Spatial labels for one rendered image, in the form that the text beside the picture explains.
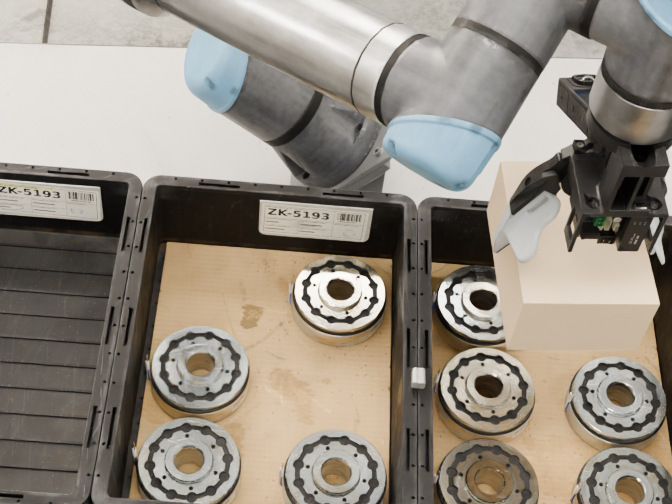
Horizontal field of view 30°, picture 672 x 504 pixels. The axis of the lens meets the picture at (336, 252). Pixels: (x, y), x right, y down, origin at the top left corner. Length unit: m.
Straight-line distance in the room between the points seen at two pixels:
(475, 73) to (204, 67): 0.65
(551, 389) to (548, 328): 0.27
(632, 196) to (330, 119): 0.61
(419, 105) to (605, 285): 0.29
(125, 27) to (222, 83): 1.44
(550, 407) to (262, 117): 0.48
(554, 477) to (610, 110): 0.50
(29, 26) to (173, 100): 1.18
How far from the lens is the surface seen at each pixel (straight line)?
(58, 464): 1.32
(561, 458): 1.35
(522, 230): 1.09
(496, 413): 1.33
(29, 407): 1.35
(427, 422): 1.23
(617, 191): 1.02
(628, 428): 1.36
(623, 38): 0.92
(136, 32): 2.89
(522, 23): 0.91
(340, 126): 1.54
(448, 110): 0.89
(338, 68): 0.95
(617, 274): 1.13
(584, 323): 1.13
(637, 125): 0.96
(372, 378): 1.36
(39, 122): 1.76
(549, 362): 1.41
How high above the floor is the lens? 1.99
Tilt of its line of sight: 53 degrees down
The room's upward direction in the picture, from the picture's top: 7 degrees clockwise
